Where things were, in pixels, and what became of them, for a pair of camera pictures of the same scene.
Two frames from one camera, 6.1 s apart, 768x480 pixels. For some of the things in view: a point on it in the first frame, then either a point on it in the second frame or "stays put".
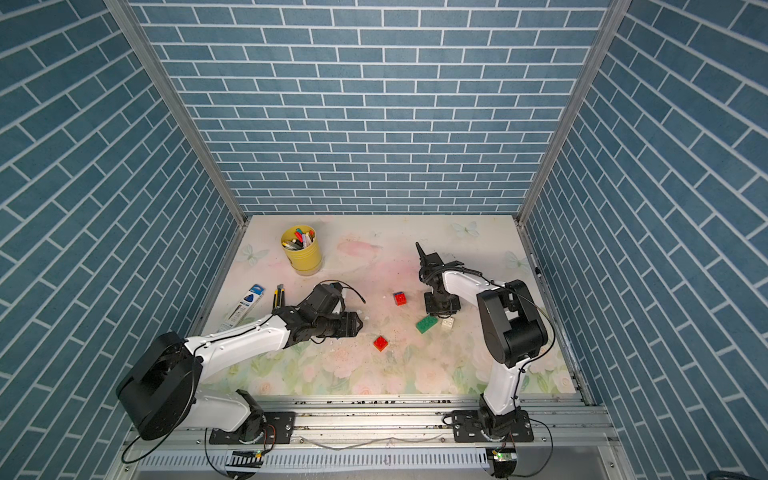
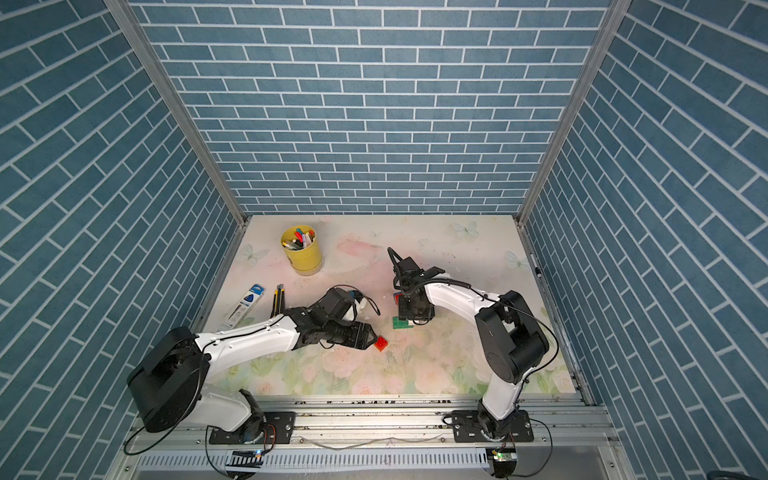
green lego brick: (426, 323) -> (400, 324)
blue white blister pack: (244, 308) stays put
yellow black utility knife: (278, 297) stays put
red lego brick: (381, 343) stays put
